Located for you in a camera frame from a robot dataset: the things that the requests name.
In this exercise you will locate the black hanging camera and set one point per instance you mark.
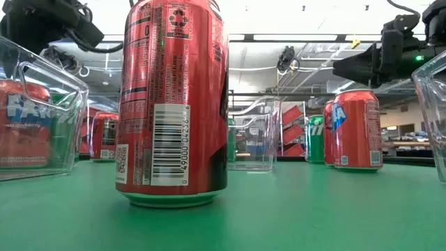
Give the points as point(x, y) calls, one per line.
point(286, 59)
point(59, 58)

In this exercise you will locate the red Coca-Cola soda can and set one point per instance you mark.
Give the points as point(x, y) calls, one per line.
point(328, 139)
point(170, 104)
point(104, 146)

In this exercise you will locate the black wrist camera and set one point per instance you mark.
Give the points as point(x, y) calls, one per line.
point(87, 33)
point(400, 24)

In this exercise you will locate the clear plastic bin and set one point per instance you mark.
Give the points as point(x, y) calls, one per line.
point(432, 104)
point(268, 115)
point(69, 87)

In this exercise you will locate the green table mat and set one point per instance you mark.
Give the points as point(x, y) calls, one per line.
point(313, 209)

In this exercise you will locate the wooden workbench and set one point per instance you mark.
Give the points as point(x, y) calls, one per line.
point(406, 143)

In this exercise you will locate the red storage bin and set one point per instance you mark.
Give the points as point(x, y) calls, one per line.
point(292, 115)
point(293, 134)
point(294, 150)

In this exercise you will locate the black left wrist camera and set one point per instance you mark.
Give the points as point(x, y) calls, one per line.
point(87, 33)

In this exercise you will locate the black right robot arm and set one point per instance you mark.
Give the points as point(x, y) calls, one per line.
point(435, 31)

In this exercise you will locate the red Fanta soda can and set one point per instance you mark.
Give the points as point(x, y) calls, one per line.
point(24, 139)
point(359, 132)

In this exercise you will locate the black metal frame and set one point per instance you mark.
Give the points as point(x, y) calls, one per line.
point(407, 161)

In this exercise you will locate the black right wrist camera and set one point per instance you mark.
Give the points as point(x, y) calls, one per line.
point(400, 24)

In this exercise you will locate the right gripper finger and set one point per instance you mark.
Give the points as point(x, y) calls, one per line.
point(360, 76)
point(359, 62)

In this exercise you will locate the small yellow hook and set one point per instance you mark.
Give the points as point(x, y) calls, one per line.
point(355, 43)

